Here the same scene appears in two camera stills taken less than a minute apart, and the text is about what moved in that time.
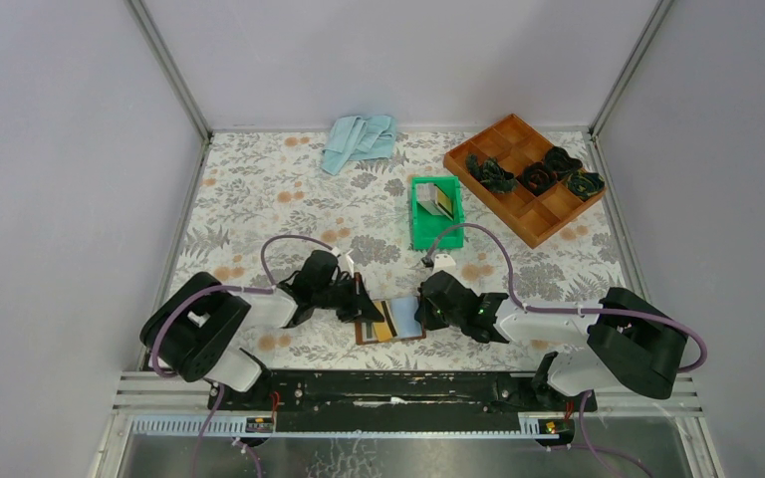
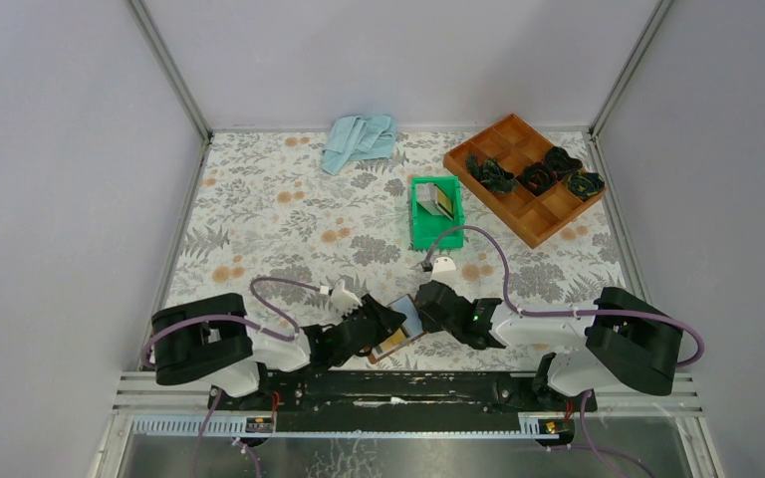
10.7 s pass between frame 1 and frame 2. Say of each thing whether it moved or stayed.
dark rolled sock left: stayed
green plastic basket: stayed
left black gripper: moved
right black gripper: stayed
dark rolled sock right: stayed
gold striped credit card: moved
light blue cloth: stayed
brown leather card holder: moved
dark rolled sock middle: stayed
